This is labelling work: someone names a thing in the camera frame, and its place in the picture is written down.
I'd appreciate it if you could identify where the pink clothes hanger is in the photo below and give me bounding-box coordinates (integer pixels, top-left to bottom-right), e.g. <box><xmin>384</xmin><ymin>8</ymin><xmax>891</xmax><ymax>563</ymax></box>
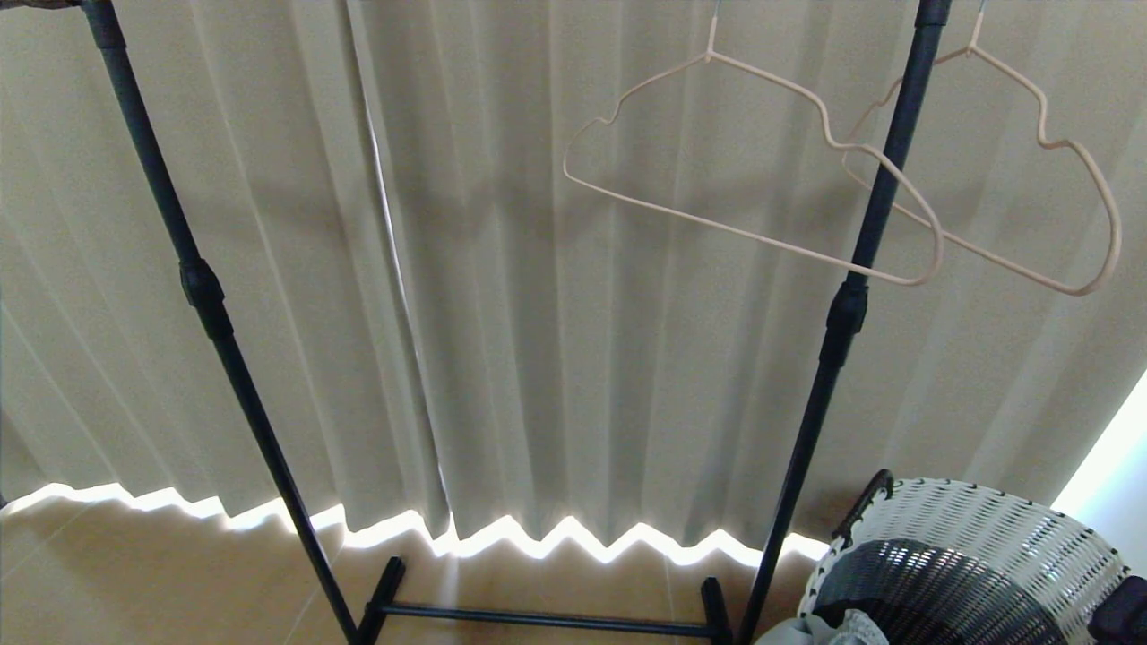
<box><xmin>562</xmin><ymin>0</ymin><xmax>945</xmax><ymax>288</ymax></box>
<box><xmin>840</xmin><ymin>0</ymin><xmax>1124</xmax><ymax>297</ymax></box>

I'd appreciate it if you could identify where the black clothes rack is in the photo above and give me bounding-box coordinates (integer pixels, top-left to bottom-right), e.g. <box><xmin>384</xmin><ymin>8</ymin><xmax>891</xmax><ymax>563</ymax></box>
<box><xmin>0</xmin><ymin>0</ymin><xmax>954</xmax><ymax>645</ymax></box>

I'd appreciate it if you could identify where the white laundry basket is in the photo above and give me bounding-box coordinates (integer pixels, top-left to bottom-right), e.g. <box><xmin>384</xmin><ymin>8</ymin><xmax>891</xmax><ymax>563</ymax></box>
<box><xmin>797</xmin><ymin>469</ymin><xmax>1133</xmax><ymax>645</ymax></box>

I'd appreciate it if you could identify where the pale grey garment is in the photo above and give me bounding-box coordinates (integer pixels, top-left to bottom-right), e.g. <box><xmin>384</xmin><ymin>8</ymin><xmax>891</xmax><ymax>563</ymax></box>
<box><xmin>755</xmin><ymin>608</ymin><xmax>890</xmax><ymax>645</ymax></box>

